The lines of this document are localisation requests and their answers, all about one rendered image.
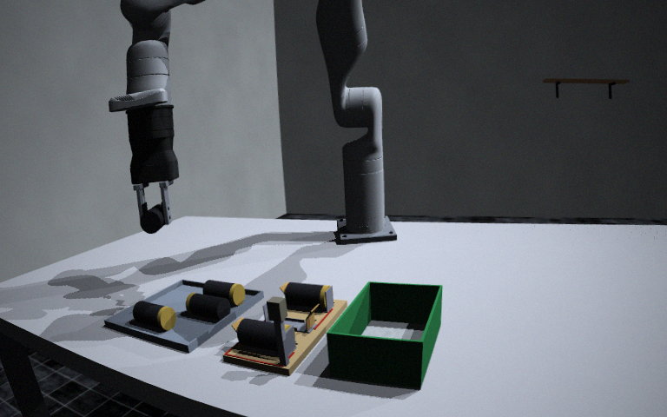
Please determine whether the green open-top box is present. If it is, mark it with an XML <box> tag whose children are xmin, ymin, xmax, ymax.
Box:
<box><xmin>327</xmin><ymin>281</ymin><xmax>443</xmax><ymax>390</ymax></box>

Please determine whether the black battery with gold end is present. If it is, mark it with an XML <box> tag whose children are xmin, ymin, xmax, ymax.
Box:
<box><xmin>202</xmin><ymin>280</ymin><xmax>245</xmax><ymax>306</ymax></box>
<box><xmin>140</xmin><ymin>204</ymin><xmax>164</xmax><ymax>234</ymax></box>
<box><xmin>285</xmin><ymin>282</ymin><xmax>331</xmax><ymax>309</ymax></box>
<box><xmin>186</xmin><ymin>293</ymin><xmax>231</xmax><ymax>321</ymax></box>
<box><xmin>133</xmin><ymin>301</ymin><xmax>176</xmax><ymax>330</ymax></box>
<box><xmin>237</xmin><ymin>318</ymin><xmax>278</xmax><ymax>352</ymax></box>

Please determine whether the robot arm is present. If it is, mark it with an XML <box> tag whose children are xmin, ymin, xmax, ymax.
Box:
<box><xmin>120</xmin><ymin>0</ymin><xmax>385</xmax><ymax>234</ymax></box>

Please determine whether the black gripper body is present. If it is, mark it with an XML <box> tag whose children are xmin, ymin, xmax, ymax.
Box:
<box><xmin>109</xmin><ymin>74</ymin><xmax>179</xmax><ymax>184</ymax></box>

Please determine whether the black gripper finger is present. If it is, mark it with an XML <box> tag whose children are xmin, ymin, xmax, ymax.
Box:
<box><xmin>133</xmin><ymin>183</ymin><xmax>149</xmax><ymax>218</ymax></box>
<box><xmin>159</xmin><ymin>180</ymin><xmax>174</xmax><ymax>225</ymax></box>

